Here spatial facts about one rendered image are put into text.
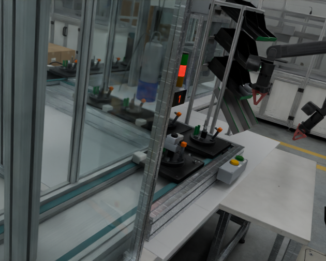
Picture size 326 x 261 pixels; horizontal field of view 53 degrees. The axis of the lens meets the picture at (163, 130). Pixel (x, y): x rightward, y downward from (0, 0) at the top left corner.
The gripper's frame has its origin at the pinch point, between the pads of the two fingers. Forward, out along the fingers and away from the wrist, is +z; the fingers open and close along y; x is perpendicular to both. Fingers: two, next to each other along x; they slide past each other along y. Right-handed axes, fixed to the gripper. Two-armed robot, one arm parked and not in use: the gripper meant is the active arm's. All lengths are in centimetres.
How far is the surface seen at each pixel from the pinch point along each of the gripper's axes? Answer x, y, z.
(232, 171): 5.3, 22.1, 27.9
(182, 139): -26.7, 12.9, 27.4
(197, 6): -96, -99, -36
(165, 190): -8, 58, 30
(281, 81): -71, -390, 47
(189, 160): -12.1, 31.5, 27.4
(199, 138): -19.8, 8.1, 25.4
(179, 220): 1, 58, 38
